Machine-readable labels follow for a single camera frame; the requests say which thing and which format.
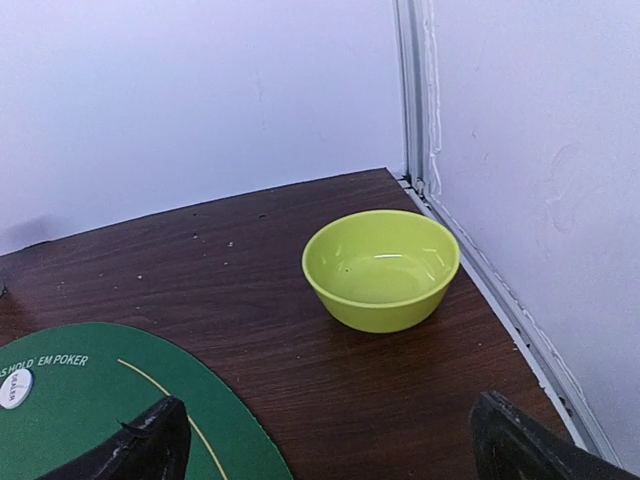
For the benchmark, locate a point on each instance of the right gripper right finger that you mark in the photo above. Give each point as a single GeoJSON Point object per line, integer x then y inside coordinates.
{"type": "Point", "coordinates": [509, 444]}

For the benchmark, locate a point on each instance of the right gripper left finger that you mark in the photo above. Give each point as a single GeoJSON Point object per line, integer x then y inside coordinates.
{"type": "Point", "coordinates": [155, 445]}

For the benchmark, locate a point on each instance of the white dealer button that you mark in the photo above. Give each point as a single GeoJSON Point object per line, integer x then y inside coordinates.
{"type": "Point", "coordinates": [16, 388]}

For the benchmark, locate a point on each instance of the round green poker mat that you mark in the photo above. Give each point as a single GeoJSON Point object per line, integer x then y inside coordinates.
{"type": "Point", "coordinates": [91, 378]}

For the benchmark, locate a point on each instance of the yellow-green plastic bowl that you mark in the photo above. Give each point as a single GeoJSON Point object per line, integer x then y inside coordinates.
{"type": "Point", "coordinates": [381, 271]}

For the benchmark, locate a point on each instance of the right aluminium frame post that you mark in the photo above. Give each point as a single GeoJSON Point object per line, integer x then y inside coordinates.
{"type": "Point", "coordinates": [415, 24]}

